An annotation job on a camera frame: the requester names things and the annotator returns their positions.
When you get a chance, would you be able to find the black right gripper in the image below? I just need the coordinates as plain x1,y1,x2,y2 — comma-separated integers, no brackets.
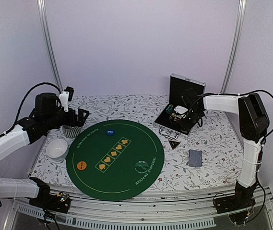
180,108,203,131

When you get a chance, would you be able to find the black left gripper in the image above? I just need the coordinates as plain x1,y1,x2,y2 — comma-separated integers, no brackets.
45,107,89,131

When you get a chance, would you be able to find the blue small blind button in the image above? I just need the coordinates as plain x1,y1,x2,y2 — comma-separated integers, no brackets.
106,129,115,136

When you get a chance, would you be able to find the orange big blind button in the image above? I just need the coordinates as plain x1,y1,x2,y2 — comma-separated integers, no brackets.
77,161,87,171

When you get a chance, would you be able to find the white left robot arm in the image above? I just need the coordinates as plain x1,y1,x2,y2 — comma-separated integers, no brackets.
0,91,89,208

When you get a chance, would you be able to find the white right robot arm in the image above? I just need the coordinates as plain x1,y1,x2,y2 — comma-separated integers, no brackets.
181,89,270,209

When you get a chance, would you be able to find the aluminium poker chip case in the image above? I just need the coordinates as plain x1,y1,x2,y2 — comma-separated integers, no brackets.
154,73,206,140

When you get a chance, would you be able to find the short green chip row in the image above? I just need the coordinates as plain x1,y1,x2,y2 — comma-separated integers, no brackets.
166,104,173,114

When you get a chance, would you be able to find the triangular all in button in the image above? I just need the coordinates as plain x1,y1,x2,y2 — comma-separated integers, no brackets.
168,140,180,150

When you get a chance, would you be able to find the white ceramic bowl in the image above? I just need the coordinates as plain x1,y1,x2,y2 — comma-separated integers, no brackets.
46,139,69,161

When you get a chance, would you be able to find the green round poker mat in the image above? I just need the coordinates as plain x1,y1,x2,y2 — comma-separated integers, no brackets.
66,120,165,201

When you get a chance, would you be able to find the clear dealer button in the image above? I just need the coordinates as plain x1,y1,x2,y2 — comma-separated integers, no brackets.
135,161,149,174

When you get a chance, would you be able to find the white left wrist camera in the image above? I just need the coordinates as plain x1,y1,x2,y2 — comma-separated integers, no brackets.
59,86,74,112

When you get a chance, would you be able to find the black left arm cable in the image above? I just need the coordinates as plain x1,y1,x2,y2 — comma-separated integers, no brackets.
0,82,62,147

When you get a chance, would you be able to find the front aluminium rail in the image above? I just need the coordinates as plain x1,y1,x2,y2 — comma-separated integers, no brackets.
4,186,273,230

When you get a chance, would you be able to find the left aluminium frame post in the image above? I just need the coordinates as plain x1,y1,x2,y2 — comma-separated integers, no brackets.
37,0,64,90

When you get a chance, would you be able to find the aluminium frame post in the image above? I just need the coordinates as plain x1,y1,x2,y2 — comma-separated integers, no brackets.
37,0,64,90
220,0,247,93

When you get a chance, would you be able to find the right aluminium frame post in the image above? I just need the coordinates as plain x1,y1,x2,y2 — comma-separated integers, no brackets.
220,0,247,93

